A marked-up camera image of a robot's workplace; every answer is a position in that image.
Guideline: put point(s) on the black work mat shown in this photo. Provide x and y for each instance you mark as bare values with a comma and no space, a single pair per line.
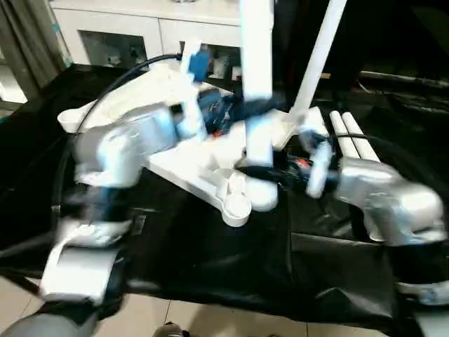
228,263

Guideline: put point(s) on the white plastic table top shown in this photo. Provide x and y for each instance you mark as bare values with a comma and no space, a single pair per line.
196,165

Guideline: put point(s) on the small yellow label tag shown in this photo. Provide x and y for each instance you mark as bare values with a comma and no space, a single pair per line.
326,75

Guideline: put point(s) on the grey curtain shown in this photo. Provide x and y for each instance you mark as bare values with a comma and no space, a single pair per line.
24,45

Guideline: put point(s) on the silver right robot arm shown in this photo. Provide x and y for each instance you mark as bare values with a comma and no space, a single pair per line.
386,196

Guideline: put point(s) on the white plastic table leg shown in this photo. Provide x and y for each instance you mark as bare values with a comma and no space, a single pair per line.
315,63
257,52
361,144
336,121

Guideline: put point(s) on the white glass door cabinet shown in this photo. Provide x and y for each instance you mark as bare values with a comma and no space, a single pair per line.
140,24

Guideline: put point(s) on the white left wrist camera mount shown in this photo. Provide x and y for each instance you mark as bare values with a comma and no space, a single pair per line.
194,87

